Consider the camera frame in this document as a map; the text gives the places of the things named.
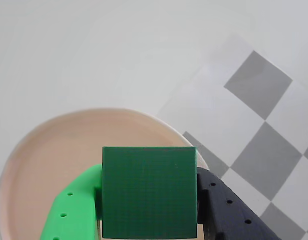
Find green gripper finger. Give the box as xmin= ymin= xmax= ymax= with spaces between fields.
xmin=40 ymin=163 xmax=103 ymax=240

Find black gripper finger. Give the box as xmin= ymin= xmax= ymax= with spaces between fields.
xmin=196 ymin=166 xmax=282 ymax=240

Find green cube dice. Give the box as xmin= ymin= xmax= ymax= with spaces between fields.
xmin=101 ymin=146 xmax=198 ymax=240

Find beige pink round plate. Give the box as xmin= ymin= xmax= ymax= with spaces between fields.
xmin=0 ymin=107 xmax=209 ymax=240

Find grey white checkered mat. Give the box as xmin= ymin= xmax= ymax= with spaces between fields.
xmin=156 ymin=32 xmax=308 ymax=240

